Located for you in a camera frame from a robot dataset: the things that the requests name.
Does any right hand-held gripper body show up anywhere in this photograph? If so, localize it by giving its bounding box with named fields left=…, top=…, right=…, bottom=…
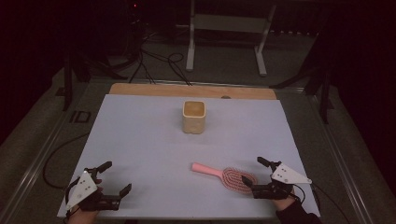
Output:
left=251, top=161, right=313, bottom=200

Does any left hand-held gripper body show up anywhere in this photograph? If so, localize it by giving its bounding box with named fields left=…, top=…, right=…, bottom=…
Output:
left=65, top=167, right=122, bottom=213

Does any pink hairbrush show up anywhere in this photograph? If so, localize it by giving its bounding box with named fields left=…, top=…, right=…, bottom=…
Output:
left=191, top=161, right=258, bottom=194

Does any person's right hand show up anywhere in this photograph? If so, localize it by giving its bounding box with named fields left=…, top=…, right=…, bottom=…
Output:
left=274, top=190, right=302, bottom=213

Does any person's left hand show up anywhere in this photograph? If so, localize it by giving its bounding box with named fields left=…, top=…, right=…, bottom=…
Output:
left=66, top=207, right=101, bottom=224

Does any white table cover sheet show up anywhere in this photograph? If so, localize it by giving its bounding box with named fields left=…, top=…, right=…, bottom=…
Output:
left=57, top=93, right=321, bottom=220

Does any beige square cup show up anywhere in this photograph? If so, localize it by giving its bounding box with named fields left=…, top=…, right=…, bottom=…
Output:
left=181, top=100, right=207, bottom=135

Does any black stand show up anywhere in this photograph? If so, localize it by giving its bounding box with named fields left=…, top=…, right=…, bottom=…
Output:
left=270, top=31, right=335, bottom=125
left=62, top=46, right=129, bottom=112

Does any wooden table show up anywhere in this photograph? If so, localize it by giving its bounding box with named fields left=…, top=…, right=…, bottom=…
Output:
left=108, top=82, right=277, bottom=101

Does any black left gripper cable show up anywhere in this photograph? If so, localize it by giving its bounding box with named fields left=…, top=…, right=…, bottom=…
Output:
left=64, top=176, right=80, bottom=218

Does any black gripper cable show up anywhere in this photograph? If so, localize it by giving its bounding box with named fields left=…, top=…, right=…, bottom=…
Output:
left=292, top=183, right=351, bottom=224
left=64, top=176, right=80, bottom=218

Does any long black cable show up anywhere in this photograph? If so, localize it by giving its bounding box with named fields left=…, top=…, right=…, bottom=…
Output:
left=42, top=132, right=92, bottom=190

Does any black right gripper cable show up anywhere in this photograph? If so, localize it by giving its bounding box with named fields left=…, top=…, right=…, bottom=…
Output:
left=292, top=183, right=351, bottom=224

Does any metal frame rail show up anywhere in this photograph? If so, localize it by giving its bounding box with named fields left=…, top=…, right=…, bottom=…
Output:
left=306, top=92, right=396, bottom=224
left=0, top=81, right=92, bottom=224

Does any black floor bracket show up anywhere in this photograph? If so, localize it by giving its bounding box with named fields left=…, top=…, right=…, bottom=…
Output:
left=69, top=110, right=92, bottom=124

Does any black floor cable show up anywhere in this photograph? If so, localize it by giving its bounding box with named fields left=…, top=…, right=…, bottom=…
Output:
left=128, top=31, right=157, bottom=85
left=167, top=51, right=192, bottom=87

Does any white metal stand frame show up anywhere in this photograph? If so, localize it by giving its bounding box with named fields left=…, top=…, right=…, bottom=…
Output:
left=185, top=0, right=278, bottom=77

